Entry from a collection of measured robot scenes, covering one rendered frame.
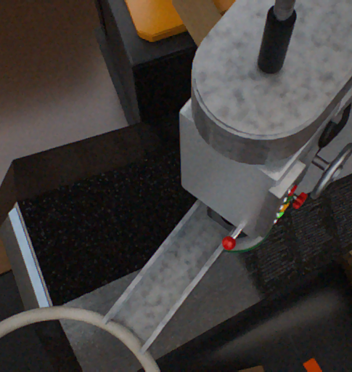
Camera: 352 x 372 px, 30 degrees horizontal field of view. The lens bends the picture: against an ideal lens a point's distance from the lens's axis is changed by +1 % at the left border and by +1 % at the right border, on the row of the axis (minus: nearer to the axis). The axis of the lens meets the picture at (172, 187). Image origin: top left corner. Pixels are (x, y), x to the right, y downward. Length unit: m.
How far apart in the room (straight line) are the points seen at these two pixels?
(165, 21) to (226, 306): 0.90
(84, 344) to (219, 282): 0.42
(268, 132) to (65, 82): 2.03
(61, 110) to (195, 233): 1.43
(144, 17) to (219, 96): 1.16
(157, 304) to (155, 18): 0.96
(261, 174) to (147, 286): 0.55
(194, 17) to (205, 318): 0.91
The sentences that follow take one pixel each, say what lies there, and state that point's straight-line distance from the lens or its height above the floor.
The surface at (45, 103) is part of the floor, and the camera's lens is 2.94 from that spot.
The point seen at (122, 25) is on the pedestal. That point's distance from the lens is 2.20.
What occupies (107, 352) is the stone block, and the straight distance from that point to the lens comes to 1.96.
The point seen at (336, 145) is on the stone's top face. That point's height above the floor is 0.80.
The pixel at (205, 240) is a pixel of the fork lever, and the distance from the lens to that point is 1.61.
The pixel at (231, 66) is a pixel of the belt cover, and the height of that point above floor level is 1.67.
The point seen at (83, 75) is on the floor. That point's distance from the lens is 2.97.
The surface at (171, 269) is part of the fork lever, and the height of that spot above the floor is 1.03.
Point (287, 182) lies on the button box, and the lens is 1.17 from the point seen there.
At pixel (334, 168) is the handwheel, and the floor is 1.25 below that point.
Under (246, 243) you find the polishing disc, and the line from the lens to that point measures 1.80.
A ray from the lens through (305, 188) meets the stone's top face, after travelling 1.91.
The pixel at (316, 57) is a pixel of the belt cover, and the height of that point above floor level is 1.67.
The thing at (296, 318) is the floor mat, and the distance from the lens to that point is 2.63.
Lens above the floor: 2.59
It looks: 72 degrees down
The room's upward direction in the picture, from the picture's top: 4 degrees counter-clockwise
